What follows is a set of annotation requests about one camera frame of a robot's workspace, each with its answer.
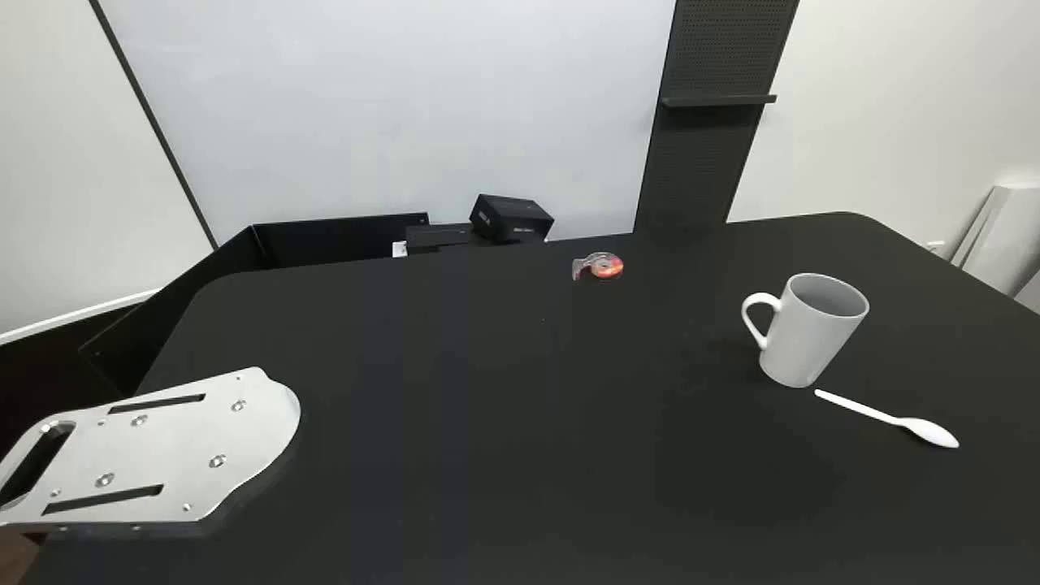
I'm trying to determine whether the white plastic spoon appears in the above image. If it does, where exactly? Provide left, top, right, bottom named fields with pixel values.
left=813, top=390, right=962, bottom=451

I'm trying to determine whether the white ceramic mug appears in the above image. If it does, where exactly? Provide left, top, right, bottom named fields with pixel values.
left=742, top=273, right=870, bottom=390

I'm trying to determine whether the small black box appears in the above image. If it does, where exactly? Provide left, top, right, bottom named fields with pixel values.
left=472, top=196, right=555, bottom=243

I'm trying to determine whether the orange tape roll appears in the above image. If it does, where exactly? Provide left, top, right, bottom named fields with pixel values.
left=571, top=249, right=623, bottom=280

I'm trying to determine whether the white whiteboard panel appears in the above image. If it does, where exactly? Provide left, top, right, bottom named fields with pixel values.
left=96, top=0, right=677, bottom=242

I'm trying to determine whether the black vertical pillar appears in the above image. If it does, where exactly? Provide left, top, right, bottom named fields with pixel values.
left=635, top=0, right=800, bottom=233

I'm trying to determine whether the white object at right edge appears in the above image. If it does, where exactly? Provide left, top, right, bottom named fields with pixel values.
left=953, top=183, right=1040, bottom=296

